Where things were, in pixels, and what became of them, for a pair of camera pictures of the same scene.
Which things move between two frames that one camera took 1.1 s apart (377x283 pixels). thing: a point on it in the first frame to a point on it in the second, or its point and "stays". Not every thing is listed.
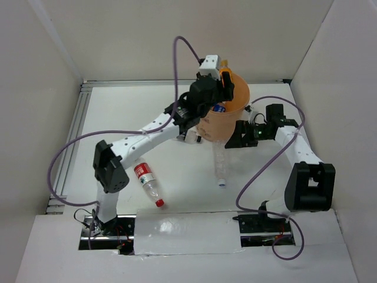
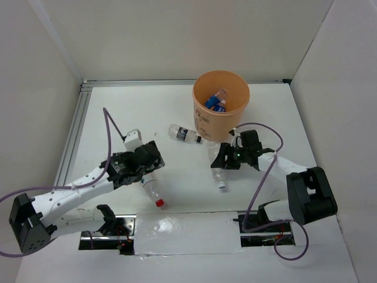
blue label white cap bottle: [220, 107] stays
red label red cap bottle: [145, 174] stays
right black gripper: [236, 140] to [220, 161]
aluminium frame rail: [79, 111] stays
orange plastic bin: [215, 126] stays
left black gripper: [226, 93] to [158, 164]
